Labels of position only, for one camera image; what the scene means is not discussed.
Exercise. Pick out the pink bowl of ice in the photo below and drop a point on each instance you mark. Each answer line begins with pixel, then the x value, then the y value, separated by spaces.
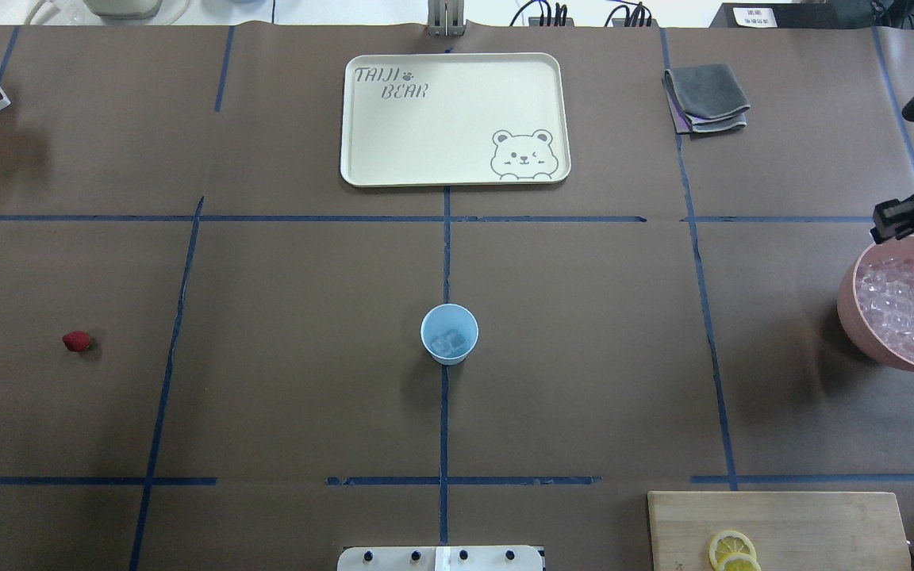
pixel 875 303

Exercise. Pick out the cream bear serving tray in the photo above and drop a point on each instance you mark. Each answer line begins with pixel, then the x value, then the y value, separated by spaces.
pixel 454 119

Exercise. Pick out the row of lemon slices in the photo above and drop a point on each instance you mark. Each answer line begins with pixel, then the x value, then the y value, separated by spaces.
pixel 732 550

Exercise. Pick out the aluminium frame post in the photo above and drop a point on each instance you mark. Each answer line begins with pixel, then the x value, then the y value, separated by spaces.
pixel 446 18

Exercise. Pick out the light blue plastic cup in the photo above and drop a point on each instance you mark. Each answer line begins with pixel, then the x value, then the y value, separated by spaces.
pixel 446 317

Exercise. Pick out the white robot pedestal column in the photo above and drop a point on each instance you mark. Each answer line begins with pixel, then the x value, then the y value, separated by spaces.
pixel 474 557

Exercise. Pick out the clear ice cube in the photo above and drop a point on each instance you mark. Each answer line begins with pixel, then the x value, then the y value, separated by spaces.
pixel 449 345

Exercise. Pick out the folded grey cloth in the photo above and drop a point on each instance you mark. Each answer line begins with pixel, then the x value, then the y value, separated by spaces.
pixel 705 99

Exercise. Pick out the wooden cutting board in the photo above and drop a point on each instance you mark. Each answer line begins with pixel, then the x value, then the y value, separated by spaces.
pixel 789 530

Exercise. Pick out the black power strip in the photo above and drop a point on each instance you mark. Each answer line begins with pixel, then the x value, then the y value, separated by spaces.
pixel 794 15

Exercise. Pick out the red strawberry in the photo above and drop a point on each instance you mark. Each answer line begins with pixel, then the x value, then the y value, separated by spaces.
pixel 77 341

